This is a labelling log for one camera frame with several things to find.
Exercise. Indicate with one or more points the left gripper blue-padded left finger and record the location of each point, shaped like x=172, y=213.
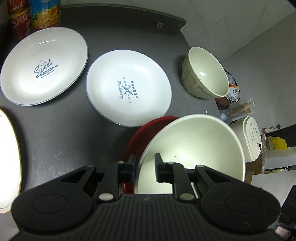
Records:
x=109, y=182

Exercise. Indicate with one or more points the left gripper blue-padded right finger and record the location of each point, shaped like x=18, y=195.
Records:
x=179, y=177

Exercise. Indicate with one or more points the red and black bowl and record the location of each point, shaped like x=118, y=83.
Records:
x=140, y=141

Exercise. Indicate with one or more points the cream speckled bowl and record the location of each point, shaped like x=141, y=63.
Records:
x=197, y=139
x=203, y=76

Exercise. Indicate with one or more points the white Bakery small plate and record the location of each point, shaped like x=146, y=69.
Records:
x=128, y=88

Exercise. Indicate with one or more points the large white plate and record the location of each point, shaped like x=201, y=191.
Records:
x=11, y=166

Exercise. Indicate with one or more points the white Sweet bakery deep plate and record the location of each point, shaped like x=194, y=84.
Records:
x=43, y=65

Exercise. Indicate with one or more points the white rice cooker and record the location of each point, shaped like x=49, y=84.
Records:
x=249, y=136

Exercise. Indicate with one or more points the metal bowl with packets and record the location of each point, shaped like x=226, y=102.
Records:
x=233, y=95

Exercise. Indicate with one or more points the orange juice bottle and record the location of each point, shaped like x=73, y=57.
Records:
x=45, y=13

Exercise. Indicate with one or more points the red soda can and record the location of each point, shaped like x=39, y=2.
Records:
x=20, y=17

